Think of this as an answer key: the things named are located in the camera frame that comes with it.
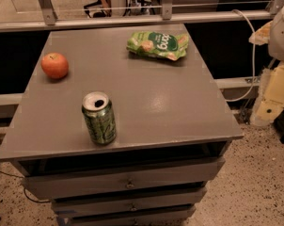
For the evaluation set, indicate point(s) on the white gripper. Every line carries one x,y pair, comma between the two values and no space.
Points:
281,37

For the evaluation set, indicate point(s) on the green soda can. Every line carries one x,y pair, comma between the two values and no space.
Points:
99,117

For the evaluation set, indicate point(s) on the metal railing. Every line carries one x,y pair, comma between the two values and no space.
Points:
27,15

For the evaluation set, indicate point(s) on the green chip bag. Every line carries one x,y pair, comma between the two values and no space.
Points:
155,44

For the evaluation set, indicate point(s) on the grey drawer cabinet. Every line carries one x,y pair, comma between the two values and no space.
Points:
164,111

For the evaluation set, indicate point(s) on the bottom grey drawer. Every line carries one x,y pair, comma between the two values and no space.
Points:
136,218

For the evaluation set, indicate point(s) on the grey drawer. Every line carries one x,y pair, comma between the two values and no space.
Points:
113,180
136,218
130,202

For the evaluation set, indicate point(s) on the black office chair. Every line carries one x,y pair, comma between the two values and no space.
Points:
105,11

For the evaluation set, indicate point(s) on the red apple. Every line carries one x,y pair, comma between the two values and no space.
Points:
55,65

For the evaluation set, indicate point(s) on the top grey drawer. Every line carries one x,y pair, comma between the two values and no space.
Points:
113,180

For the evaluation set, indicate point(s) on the middle grey drawer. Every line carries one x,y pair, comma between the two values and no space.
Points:
130,202

